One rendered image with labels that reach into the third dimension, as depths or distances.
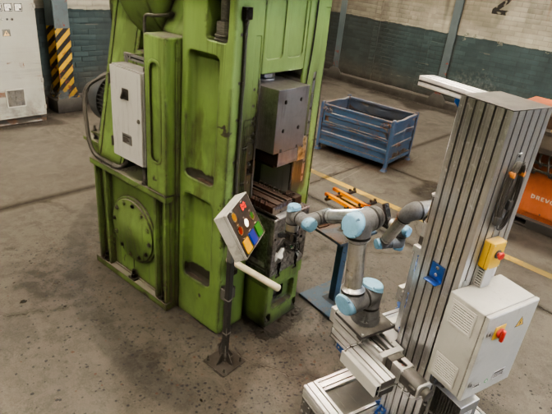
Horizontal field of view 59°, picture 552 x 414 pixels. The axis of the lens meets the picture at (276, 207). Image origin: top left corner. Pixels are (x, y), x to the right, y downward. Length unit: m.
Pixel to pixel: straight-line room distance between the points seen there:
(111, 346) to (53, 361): 0.36
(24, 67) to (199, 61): 4.98
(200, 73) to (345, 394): 2.09
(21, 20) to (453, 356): 6.78
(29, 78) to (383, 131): 4.94
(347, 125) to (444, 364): 4.99
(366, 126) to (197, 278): 3.95
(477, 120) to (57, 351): 2.90
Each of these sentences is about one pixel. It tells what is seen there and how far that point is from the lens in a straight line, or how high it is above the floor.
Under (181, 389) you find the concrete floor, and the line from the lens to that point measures 3.32.
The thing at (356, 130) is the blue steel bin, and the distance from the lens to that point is 6.96.
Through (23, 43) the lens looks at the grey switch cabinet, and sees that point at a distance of 7.79.
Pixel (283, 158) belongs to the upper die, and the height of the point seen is 1.31.
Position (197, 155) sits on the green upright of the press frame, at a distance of 3.24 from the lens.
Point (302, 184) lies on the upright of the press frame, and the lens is 3.71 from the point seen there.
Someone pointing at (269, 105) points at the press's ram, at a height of 1.66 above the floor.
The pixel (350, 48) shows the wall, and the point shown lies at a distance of 12.08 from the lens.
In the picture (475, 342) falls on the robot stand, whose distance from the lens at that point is 2.30.
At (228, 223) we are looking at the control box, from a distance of 2.65.
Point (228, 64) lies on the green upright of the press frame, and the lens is 2.84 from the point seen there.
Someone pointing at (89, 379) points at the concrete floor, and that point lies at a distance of 3.46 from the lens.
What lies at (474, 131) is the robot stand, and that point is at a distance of 2.14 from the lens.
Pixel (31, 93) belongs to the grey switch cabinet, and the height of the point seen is 0.43.
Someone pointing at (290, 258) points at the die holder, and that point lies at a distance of 3.56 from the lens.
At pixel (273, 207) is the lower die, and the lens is 3.25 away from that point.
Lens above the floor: 2.44
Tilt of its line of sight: 27 degrees down
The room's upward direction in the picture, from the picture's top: 6 degrees clockwise
